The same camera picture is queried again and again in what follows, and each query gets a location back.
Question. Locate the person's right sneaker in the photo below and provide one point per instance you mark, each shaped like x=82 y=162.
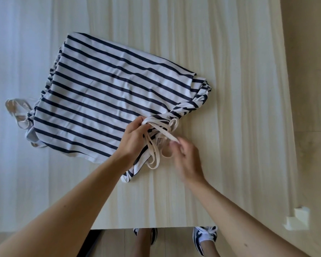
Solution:
x=200 y=234

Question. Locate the person's right fingers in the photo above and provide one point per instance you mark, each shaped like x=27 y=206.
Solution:
x=178 y=148

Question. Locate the person's left leg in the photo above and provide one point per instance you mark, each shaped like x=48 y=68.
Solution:
x=143 y=243

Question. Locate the person's right leg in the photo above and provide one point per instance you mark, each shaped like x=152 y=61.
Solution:
x=210 y=250

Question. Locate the person's sneaker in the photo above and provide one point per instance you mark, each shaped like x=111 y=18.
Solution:
x=200 y=234
x=153 y=235

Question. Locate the dark table leg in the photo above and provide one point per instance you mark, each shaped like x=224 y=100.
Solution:
x=92 y=244

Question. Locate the person's leg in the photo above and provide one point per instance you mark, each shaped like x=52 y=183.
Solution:
x=143 y=243
x=210 y=250

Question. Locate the person's left hand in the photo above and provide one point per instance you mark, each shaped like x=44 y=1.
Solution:
x=131 y=143

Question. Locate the person's left forearm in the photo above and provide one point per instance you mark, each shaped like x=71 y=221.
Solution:
x=69 y=211

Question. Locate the person's right hand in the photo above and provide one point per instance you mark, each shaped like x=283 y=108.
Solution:
x=188 y=161

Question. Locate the person's left sneaker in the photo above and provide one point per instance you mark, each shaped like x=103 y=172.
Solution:
x=153 y=235

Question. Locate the person's right forearm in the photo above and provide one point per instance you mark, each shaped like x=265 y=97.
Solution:
x=238 y=224

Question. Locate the white foam corner protector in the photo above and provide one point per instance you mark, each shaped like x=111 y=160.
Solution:
x=298 y=218

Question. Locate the person's left fingers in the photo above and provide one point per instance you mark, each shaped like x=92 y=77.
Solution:
x=140 y=123

